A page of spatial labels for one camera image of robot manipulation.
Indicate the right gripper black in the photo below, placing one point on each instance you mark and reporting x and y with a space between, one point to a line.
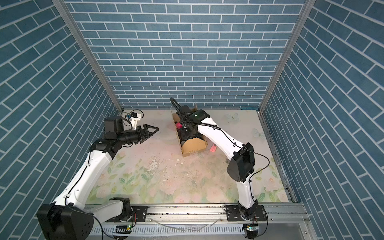
184 137

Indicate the controller board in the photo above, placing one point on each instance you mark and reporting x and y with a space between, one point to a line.
121 232
251 231

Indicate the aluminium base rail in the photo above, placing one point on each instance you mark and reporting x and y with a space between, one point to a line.
182 219

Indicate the brown cardboard express box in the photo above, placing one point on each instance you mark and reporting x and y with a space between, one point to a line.
196 145

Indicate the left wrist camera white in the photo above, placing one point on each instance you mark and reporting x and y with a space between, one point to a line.
133 118

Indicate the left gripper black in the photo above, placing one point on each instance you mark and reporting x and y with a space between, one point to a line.
145 131

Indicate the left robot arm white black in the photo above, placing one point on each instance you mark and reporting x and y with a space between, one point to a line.
66 218

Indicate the right controller board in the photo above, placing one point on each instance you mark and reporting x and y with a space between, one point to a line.
251 231

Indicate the pink utility knife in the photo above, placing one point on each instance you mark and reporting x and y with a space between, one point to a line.
213 148

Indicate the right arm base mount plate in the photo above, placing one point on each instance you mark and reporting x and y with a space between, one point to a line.
237 213

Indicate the left controller board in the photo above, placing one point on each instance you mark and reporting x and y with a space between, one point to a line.
121 232

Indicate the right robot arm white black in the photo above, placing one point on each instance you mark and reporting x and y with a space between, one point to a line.
241 156

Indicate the pink blue plush toy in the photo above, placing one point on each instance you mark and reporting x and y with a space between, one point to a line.
178 125

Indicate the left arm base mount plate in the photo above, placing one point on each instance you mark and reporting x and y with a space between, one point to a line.
135 213

